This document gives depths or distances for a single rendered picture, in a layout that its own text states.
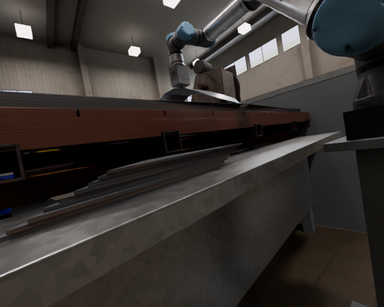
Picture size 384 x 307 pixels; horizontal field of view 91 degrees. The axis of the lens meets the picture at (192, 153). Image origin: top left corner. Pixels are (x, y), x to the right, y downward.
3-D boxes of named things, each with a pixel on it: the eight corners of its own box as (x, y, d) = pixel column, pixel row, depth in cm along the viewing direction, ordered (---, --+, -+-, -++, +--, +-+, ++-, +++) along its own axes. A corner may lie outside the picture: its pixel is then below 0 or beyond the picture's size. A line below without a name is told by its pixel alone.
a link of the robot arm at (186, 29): (199, 22, 91) (188, 36, 101) (179, 17, 86) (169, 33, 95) (202, 38, 92) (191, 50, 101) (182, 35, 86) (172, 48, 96)
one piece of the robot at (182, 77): (175, 66, 109) (180, 94, 110) (163, 63, 103) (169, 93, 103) (187, 59, 102) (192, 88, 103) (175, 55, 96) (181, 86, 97)
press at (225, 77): (194, 170, 570) (176, 67, 559) (224, 162, 659) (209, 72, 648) (236, 170, 446) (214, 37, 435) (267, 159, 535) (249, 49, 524)
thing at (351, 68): (203, 117, 200) (202, 114, 200) (234, 117, 242) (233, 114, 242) (371, 65, 107) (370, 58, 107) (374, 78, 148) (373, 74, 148)
